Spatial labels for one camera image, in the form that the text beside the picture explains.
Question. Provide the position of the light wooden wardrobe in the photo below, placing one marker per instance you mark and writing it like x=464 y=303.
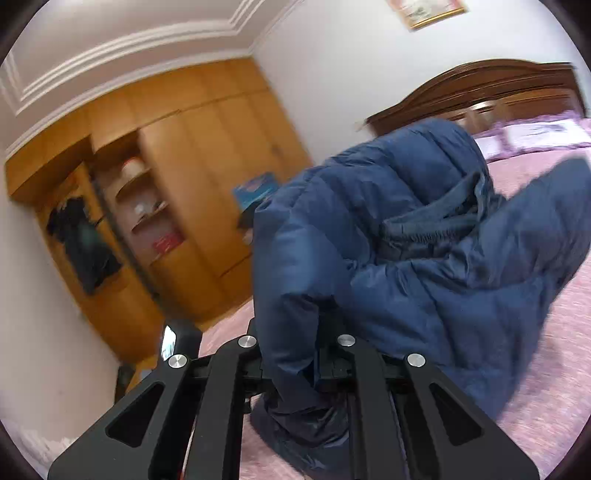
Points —
x=207 y=152

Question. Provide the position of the bed with pink floral bedspread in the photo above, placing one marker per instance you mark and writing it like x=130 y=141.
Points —
x=554 y=369

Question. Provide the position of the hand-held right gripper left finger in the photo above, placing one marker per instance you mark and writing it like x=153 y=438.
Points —
x=240 y=355

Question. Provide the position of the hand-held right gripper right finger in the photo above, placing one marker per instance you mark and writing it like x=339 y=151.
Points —
x=355 y=360

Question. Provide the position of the dark wooden headboard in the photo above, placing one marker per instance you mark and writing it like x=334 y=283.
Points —
x=438 y=97

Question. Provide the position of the dark hanging garment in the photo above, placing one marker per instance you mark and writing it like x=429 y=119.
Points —
x=87 y=249

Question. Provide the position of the framed wall picture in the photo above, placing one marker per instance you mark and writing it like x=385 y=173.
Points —
x=427 y=11

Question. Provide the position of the blue picture board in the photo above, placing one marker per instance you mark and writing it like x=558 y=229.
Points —
x=254 y=189

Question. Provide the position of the navy blue puffer jacket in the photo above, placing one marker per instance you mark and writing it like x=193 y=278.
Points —
x=369 y=230

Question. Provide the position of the purple ruffled pillow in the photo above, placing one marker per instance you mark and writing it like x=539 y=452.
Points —
x=545 y=134
x=490 y=145

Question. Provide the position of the round beige box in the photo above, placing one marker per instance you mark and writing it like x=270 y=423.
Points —
x=132 y=168

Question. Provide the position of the flat red box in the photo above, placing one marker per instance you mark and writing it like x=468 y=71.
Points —
x=167 y=242

